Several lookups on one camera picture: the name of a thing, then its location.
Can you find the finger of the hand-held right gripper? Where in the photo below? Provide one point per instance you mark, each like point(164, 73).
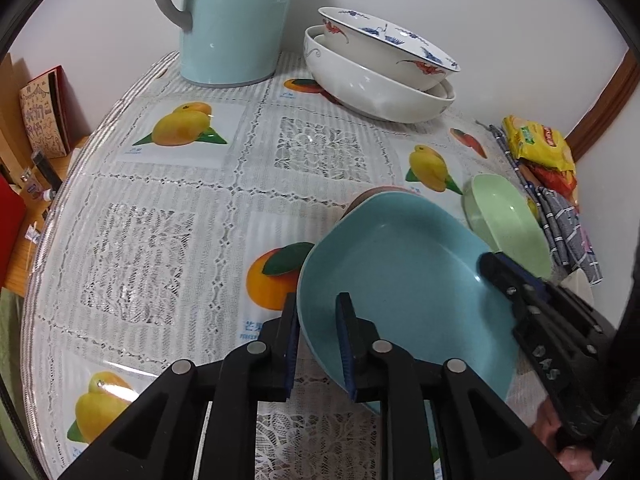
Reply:
point(510, 272)
point(525, 330)

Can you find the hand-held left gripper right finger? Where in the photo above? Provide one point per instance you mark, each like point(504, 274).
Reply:
point(345, 347)

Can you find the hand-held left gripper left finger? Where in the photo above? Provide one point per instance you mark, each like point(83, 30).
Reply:
point(288, 345)

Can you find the green plate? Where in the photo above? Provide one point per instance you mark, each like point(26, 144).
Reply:
point(505, 215)

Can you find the blue plate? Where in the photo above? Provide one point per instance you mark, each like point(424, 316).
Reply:
point(400, 285)

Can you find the person's right hand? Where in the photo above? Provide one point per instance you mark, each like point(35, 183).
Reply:
point(562, 440)

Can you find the grey checked cloth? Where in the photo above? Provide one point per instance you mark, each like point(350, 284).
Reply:
point(570, 230)

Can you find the red chips bag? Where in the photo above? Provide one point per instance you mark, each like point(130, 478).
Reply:
point(560, 180)

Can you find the yellow chips bag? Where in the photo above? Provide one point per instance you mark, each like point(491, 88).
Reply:
point(540, 142)

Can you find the fruit print lace tablecloth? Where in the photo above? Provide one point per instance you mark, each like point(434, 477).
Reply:
point(175, 240)

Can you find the white bowl with grey motif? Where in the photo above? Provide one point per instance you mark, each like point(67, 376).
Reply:
point(444, 89)

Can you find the large white bowl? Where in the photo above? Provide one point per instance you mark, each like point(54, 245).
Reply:
point(370, 97)

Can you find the blue red patterned bowl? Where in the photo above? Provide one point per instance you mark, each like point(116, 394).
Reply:
point(370, 52)

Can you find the wooden side table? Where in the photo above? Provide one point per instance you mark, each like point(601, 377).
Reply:
point(30, 260)

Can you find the green cloth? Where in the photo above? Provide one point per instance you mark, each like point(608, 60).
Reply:
point(12, 350)

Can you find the small bottle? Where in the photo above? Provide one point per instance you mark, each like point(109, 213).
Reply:
point(37, 187)

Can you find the red object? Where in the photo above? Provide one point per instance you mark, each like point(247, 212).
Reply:
point(10, 230)

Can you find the light blue thermos jug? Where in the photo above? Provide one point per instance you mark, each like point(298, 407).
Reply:
point(235, 20)

